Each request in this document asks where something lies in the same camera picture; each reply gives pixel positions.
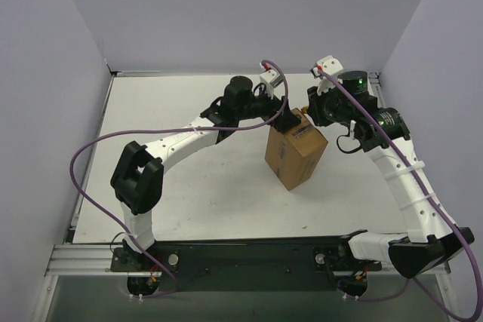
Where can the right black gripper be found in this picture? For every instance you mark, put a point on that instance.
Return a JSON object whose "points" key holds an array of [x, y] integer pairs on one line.
{"points": [[315, 107]]}

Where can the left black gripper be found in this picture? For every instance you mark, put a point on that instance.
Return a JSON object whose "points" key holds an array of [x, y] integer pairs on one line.
{"points": [[283, 116]]}

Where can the brown cardboard express box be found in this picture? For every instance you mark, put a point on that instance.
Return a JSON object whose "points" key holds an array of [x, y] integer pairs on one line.
{"points": [[294, 155]]}

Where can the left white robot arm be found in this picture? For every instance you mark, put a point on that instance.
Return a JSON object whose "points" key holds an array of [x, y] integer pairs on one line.
{"points": [[138, 177]]}

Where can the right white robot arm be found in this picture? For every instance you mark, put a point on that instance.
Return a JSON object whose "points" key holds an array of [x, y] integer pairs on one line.
{"points": [[432, 237]]}

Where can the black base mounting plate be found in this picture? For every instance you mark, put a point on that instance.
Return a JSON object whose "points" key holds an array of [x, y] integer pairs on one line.
{"points": [[244, 279]]}

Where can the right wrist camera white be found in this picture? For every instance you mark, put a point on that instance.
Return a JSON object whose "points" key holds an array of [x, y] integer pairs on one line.
{"points": [[329, 65]]}

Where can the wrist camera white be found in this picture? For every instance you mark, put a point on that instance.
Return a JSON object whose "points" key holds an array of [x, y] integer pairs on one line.
{"points": [[329, 65], [271, 79]]}

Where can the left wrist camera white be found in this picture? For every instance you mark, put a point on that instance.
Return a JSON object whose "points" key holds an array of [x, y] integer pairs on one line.
{"points": [[271, 79]]}

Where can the aluminium front rail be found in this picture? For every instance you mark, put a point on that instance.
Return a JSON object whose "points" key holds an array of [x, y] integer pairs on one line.
{"points": [[313, 253]]}

